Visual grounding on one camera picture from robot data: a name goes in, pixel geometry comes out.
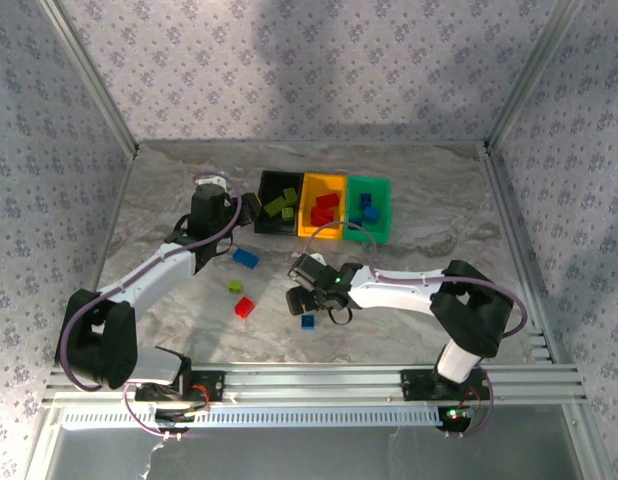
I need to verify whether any long lime lego brick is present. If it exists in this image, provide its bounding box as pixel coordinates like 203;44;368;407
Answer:
261;196;289;218

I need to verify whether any long blue lego brick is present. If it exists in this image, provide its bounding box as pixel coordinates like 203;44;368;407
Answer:
232;247;261;270

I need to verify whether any black plastic bin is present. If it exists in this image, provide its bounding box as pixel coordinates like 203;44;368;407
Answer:
252;169;305;236

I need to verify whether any yellow plastic bin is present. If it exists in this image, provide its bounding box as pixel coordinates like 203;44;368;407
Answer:
297;172;349;241

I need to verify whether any green plastic bin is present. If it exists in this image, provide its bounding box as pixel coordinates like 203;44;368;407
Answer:
342;174;393;246

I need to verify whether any black control box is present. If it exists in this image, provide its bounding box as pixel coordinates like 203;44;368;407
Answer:
153;407;196;434

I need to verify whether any control board with lights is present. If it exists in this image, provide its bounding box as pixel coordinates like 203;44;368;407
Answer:
438;405;474;434

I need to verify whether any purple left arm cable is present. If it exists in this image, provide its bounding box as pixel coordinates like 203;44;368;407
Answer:
58;171;244;441

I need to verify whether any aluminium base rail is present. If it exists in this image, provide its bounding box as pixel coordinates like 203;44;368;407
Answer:
42;363;589;407

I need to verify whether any aluminium side rail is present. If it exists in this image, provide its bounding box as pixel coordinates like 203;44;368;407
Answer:
486;149;578;369
53;149;140;369

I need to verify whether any white slotted cable duct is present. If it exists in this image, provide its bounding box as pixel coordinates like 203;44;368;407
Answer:
61;405;443;430

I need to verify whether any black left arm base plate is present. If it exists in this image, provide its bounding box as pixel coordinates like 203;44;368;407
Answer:
133;369;226;404

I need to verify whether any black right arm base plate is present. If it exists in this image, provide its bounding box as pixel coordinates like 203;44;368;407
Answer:
399;368;493;401

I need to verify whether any aluminium corner post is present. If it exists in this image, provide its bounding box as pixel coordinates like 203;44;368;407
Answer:
483;0;580;151
41;0;140;154

